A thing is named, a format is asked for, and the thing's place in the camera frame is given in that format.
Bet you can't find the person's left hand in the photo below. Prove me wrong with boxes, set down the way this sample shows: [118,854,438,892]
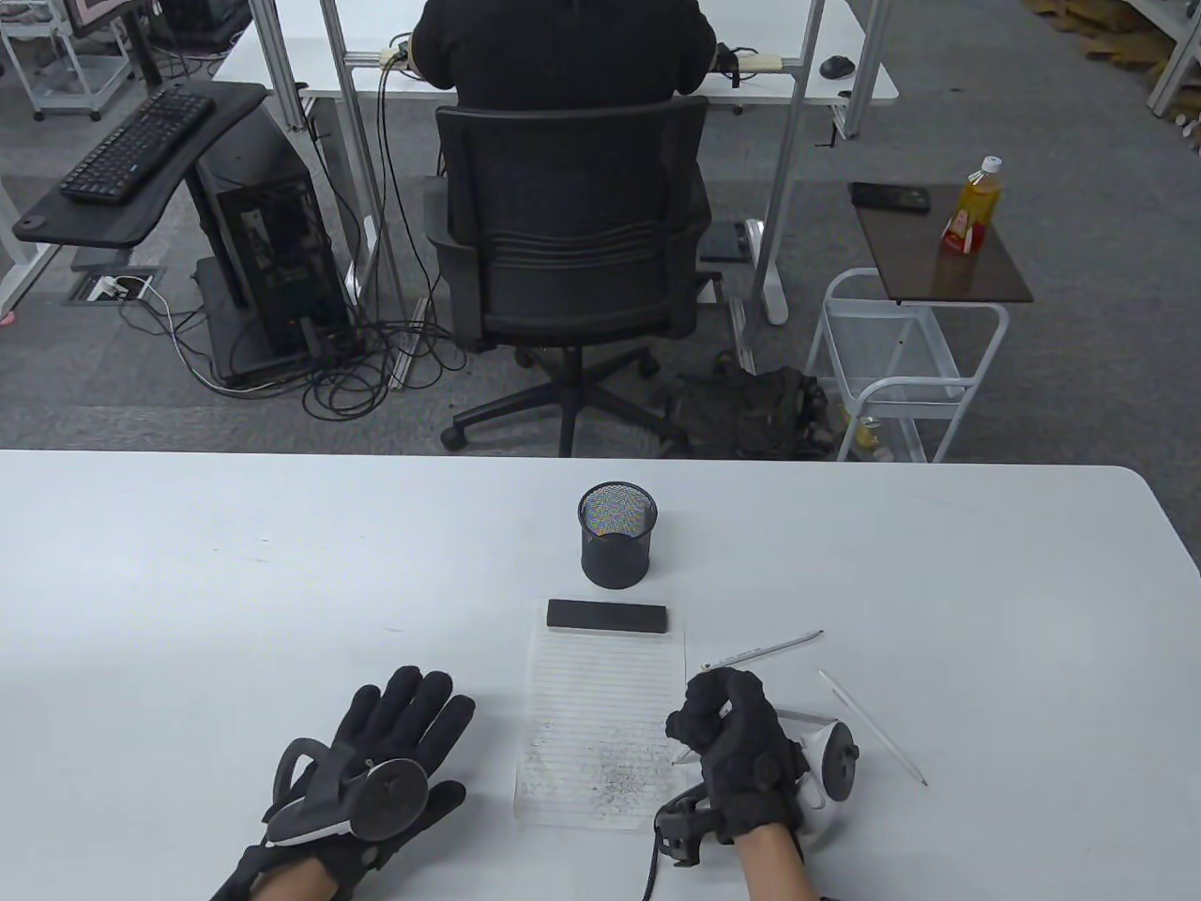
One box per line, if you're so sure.
[208,666,478,901]

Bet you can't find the person's right hand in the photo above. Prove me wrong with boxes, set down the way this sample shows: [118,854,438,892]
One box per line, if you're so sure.
[666,668,810,846]

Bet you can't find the person's right forearm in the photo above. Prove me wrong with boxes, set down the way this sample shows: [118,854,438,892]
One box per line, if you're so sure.
[732,826,817,901]

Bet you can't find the person's left forearm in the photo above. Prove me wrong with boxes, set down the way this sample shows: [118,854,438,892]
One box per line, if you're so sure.
[251,859,334,901]

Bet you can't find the black mesh pencil holder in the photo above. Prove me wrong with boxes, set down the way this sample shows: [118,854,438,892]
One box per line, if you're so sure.
[578,482,659,591]

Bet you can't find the black and white hand controller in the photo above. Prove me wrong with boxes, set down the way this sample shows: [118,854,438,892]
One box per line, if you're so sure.
[263,739,431,846]
[793,718,860,841]

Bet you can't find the lined paper sheet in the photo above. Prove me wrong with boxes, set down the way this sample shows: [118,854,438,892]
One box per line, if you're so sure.
[512,619,705,834]

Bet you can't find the black rectangular block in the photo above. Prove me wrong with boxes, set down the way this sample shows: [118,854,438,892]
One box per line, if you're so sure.
[546,599,673,637]

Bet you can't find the dark backpack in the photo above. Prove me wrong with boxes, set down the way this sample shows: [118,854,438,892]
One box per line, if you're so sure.
[655,349,838,461]

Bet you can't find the black computer tower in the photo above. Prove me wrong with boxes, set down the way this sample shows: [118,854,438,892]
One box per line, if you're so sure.
[183,122,356,381]

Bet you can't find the black office chair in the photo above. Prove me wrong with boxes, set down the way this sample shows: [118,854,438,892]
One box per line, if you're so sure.
[424,94,723,459]

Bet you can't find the floor outlet box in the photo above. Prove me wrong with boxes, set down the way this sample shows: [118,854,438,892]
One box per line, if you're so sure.
[63,267,167,307]

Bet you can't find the brown side table top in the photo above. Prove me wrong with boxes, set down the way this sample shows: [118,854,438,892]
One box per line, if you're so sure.
[848,181,1036,307]

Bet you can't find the black phone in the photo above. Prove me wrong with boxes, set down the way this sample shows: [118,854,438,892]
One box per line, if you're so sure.
[848,182,934,214]

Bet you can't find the yellow drink bottle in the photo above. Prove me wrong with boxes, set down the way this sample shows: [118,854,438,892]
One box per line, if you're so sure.
[940,156,1004,255]

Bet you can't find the black keyboard tray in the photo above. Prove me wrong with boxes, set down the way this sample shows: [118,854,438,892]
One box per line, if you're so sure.
[11,81,270,252]

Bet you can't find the black keyboard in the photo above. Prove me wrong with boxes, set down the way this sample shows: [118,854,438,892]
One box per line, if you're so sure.
[58,86,218,206]

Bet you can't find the white desk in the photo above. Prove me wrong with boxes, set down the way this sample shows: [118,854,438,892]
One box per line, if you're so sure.
[210,0,902,106]

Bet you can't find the beige wooden strip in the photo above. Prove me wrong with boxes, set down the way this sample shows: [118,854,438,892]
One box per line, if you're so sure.
[380,47,782,74]

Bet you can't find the white metal rack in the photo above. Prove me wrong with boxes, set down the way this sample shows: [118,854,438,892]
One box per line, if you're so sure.
[0,0,134,123]

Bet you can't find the black monitor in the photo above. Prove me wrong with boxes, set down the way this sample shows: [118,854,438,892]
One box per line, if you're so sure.
[62,0,151,40]

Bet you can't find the brown cardboard pieces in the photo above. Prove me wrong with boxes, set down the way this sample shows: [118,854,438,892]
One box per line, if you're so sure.
[1021,0,1178,69]

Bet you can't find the tangled black floor cables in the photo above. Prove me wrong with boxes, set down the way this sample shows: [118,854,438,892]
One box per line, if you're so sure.
[117,282,470,420]

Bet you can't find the white wire cart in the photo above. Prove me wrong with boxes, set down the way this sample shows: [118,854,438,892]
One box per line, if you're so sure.
[805,267,1011,464]

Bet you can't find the aluminium frame post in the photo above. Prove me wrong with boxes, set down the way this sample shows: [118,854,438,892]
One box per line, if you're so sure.
[843,0,894,142]
[248,0,312,134]
[741,0,829,327]
[321,0,416,325]

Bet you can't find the white shelf frame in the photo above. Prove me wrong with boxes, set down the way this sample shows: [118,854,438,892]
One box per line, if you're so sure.
[1147,0,1201,121]

